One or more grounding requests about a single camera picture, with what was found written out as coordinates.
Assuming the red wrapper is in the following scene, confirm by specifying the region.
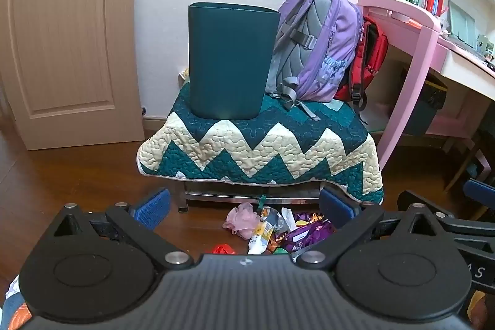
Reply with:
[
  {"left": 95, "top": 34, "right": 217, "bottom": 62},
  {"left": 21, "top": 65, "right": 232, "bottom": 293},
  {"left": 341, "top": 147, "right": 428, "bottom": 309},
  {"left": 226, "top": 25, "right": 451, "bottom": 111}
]
[{"left": 211, "top": 244, "right": 236, "bottom": 255}]

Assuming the dark teal trash bin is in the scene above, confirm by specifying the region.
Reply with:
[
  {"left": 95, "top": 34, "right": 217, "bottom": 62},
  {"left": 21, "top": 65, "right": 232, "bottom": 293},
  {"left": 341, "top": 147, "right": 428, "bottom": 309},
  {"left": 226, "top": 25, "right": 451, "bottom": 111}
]
[{"left": 188, "top": 2, "right": 280, "bottom": 120}]

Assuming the purple orange snack bag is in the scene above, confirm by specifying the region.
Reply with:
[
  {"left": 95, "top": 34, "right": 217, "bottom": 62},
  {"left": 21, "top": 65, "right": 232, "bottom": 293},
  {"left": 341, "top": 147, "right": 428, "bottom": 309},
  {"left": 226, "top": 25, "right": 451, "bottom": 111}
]
[{"left": 295, "top": 212, "right": 324, "bottom": 228}]

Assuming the green snack wrapper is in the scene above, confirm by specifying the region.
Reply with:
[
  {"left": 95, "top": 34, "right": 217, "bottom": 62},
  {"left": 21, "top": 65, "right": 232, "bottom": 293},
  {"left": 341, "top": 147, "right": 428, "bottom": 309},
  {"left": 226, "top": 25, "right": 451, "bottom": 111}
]
[{"left": 273, "top": 248, "right": 289, "bottom": 255}]

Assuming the grey silver wrapper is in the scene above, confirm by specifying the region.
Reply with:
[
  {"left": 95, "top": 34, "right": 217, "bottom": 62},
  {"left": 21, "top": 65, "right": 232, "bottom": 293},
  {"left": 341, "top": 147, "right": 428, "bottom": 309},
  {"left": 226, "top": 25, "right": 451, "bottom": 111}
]
[{"left": 261, "top": 206, "right": 289, "bottom": 234}]

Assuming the teal cream zigzag quilt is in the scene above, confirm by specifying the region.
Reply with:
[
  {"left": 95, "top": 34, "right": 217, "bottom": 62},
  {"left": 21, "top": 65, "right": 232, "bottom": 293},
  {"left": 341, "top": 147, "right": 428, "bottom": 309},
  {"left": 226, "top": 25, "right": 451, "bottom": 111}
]
[{"left": 137, "top": 84, "right": 384, "bottom": 204}]

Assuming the white yellow wrapper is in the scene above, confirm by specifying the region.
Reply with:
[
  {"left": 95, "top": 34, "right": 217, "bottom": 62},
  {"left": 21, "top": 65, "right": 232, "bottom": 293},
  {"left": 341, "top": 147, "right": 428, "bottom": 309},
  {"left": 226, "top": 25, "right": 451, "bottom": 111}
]
[{"left": 248, "top": 221, "right": 273, "bottom": 255}]

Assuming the pink desk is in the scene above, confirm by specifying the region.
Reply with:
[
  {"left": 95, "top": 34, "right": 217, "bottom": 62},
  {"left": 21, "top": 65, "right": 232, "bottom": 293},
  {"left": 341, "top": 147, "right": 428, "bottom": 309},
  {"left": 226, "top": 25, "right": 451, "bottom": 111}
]
[{"left": 358, "top": 0, "right": 494, "bottom": 168}]

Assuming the red backpack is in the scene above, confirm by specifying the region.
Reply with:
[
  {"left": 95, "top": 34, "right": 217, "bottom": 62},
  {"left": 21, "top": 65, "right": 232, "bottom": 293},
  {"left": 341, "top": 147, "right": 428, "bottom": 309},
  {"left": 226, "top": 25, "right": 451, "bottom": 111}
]
[{"left": 334, "top": 16, "right": 389, "bottom": 115}]

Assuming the wooden door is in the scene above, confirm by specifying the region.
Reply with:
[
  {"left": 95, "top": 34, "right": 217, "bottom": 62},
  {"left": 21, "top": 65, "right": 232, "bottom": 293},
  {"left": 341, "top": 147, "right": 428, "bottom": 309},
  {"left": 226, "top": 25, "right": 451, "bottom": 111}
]
[{"left": 1, "top": 0, "right": 144, "bottom": 150}]

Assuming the purple grey backpack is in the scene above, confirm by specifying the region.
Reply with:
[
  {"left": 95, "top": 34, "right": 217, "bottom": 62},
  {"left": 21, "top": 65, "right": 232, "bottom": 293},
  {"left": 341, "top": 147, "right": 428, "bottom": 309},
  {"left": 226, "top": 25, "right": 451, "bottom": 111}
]
[{"left": 265, "top": 0, "right": 364, "bottom": 122}]

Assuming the metal bench frame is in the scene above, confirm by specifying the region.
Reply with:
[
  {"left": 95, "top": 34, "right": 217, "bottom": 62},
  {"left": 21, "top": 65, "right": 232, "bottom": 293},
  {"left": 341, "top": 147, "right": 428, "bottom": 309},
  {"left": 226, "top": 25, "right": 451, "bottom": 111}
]
[{"left": 170, "top": 181, "right": 321, "bottom": 212}]

